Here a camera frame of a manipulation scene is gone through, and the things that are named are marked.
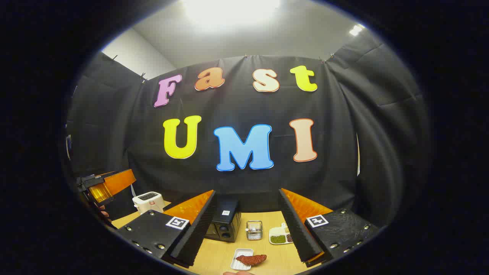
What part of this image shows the black electric oven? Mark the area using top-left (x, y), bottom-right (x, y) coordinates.
top-left (204, 197), bottom-right (242, 243)

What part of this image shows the large ceiling light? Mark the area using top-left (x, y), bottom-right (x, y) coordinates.
top-left (183, 0), bottom-right (281, 29)

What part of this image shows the metal wire basket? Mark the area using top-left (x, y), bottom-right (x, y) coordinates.
top-left (246, 220), bottom-right (263, 241)

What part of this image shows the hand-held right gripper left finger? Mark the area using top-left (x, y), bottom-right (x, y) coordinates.
top-left (117, 190), bottom-right (216, 268)

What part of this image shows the white toaster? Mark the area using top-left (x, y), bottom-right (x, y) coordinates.
top-left (132, 192), bottom-right (165, 214)

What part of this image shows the white rectangular plate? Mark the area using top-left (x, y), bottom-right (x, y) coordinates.
top-left (230, 248), bottom-right (254, 271)

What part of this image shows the red-brown meat piece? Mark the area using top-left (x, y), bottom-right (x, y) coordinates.
top-left (236, 254), bottom-right (267, 266)

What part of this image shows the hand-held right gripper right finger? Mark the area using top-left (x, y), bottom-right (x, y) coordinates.
top-left (278, 188), bottom-right (379, 268)

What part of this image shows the white divided bean tray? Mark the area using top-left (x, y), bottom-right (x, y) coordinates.
top-left (269, 223), bottom-right (294, 245)

